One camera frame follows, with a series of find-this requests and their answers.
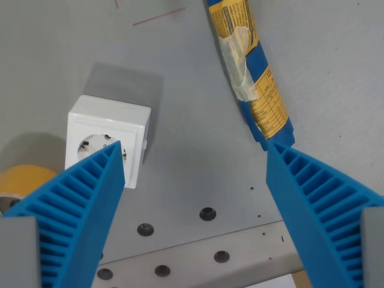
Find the white wall socket box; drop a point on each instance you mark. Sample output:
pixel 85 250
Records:
pixel 105 120

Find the black table bolt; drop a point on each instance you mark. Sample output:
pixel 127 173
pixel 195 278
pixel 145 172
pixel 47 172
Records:
pixel 145 229

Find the yellow tape roll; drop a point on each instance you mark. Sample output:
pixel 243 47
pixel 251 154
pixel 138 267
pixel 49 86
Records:
pixel 24 180

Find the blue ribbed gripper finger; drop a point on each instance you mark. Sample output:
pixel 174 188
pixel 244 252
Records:
pixel 324 216
pixel 75 204

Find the blue and yellow bag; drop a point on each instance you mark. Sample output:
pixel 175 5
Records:
pixel 258 60

